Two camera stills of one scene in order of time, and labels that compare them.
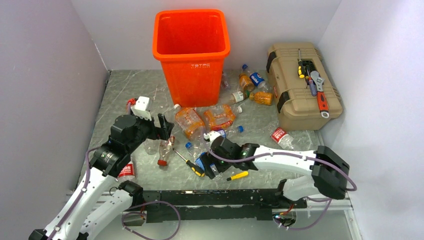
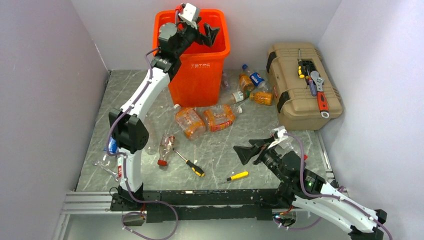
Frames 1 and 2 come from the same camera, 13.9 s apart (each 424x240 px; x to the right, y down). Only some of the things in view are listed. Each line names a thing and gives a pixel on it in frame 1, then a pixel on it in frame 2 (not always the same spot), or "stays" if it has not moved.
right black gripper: x=208 y=159 → x=244 y=153
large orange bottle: x=221 y=116 stays
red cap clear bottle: x=165 y=147 stays
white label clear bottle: x=237 y=97 stays
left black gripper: x=157 y=132 → x=207 y=41
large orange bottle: x=189 y=119 stays
